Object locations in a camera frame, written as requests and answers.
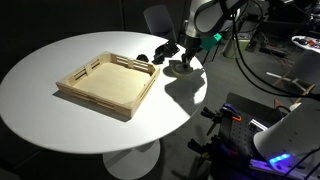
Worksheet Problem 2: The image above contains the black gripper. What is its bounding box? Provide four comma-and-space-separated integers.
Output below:
181, 34, 203, 69

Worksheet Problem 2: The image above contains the white masking tape roll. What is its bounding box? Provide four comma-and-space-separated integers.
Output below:
167, 61, 195, 79

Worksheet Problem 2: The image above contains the small black round object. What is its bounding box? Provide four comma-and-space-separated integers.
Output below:
136, 53, 150, 63

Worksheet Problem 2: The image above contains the grey chair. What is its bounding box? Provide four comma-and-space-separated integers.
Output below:
143, 4, 178, 43

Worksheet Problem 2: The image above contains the purple orange spring clamp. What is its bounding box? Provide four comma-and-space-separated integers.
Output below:
187, 136, 240, 162
200, 103, 243, 136

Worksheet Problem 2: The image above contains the wooden slatted tray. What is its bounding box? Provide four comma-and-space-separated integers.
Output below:
55, 50, 162, 119

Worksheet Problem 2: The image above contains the black perforated mounting board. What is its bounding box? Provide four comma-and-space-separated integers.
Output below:
218, 92, 292, 168

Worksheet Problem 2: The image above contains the silver metal block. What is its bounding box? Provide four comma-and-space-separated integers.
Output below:
249, 118, 269, 133

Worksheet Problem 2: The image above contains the white round side table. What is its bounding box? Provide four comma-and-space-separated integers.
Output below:
289, 34, 320, 86

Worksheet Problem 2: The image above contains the green printed camera mount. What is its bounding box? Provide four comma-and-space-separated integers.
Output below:
200, 32, 223, 52

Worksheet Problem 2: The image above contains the white pedestal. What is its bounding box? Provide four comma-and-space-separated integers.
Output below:
222, 32, 251, 61

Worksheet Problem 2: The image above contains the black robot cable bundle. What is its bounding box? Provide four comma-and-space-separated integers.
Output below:
218, 0, 320, 101

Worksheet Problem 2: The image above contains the red wire loop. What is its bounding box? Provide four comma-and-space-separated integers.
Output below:
273, 98, 293, 116

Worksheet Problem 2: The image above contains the wooden frame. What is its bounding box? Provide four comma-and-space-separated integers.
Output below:
265, 71, 317, 98

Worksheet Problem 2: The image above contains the white table pedestal base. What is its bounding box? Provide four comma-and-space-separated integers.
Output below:
102, 139, 162, 180

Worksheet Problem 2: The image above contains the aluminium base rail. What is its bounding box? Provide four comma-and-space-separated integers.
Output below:
248, 157, 301, 178

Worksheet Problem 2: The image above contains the black base cable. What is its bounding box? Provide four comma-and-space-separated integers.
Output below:
283, 146, 320, 180

